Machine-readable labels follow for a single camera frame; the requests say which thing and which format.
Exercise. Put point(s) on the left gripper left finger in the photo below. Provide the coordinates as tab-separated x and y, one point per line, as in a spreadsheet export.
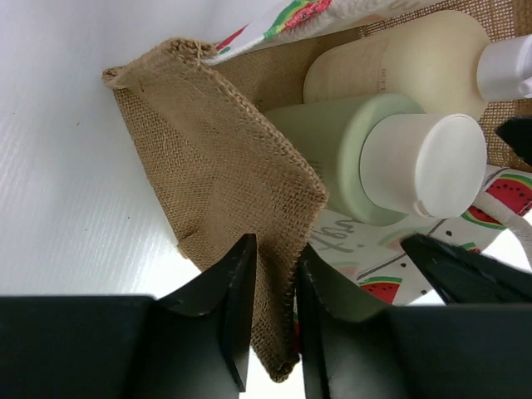
192	343

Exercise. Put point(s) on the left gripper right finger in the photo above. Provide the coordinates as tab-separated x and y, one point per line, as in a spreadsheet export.
356	346

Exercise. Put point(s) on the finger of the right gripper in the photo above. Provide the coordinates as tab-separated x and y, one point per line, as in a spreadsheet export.
516	133
460	276

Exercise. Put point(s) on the cream bottle white pump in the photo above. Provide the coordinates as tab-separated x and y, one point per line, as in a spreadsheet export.
444	61

